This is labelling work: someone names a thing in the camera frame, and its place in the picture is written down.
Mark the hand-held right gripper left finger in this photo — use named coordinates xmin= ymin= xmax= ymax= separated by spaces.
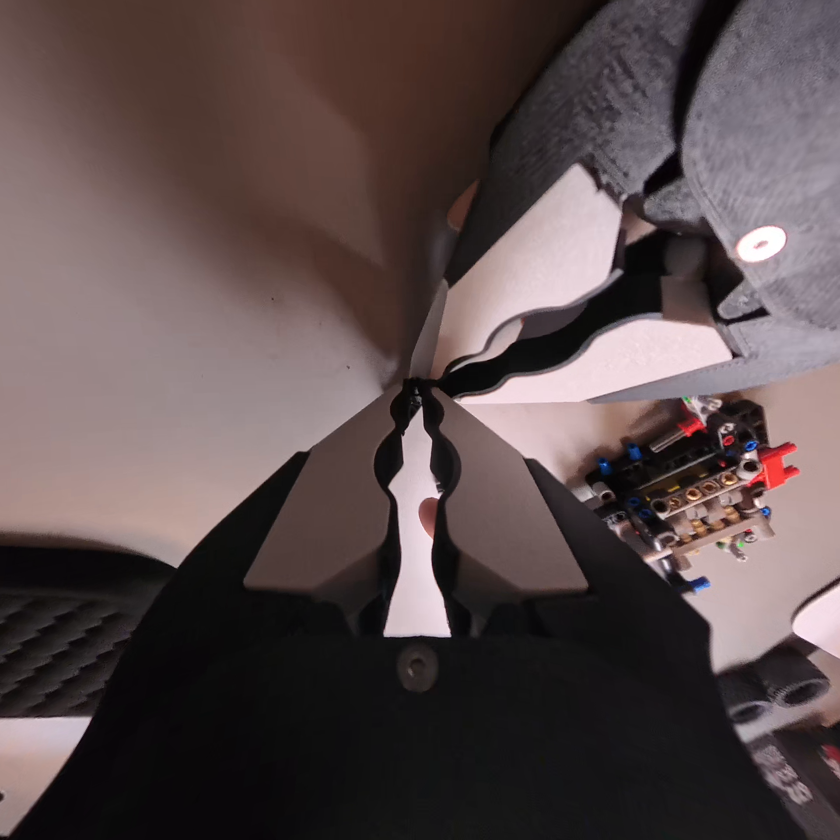
xmin=243 ymin=384 xmax=411 ymax=632

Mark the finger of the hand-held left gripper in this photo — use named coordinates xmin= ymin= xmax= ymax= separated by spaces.
xmin=410 ymin=164 xmax=624 ymax=383
xmin=448 ymin=276 xmax=734 ymax=404

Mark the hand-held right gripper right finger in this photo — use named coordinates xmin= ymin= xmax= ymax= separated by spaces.
xmin=422 ymin=386 xmax=589 ymax=636

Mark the multicolour lego chassis assembly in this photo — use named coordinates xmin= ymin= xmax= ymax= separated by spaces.
xmin=570 ymin=394 xmax=802 ymax=595

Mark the black lego box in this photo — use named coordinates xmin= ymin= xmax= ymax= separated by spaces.
xmin=748 ymin=712 xmax=840 ymax=840

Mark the person's left hand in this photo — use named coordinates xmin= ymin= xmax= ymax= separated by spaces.
xmin=446 ymin=180 xmax=481 ymax=232

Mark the black dimpled cushion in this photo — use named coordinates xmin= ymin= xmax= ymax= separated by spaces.
xmin=0 ymin=545 xmax=179 ymax=719

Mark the white rounded stand base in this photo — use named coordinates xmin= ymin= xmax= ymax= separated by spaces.
xmin=791 ymin=576 xmax=840 ymax=658

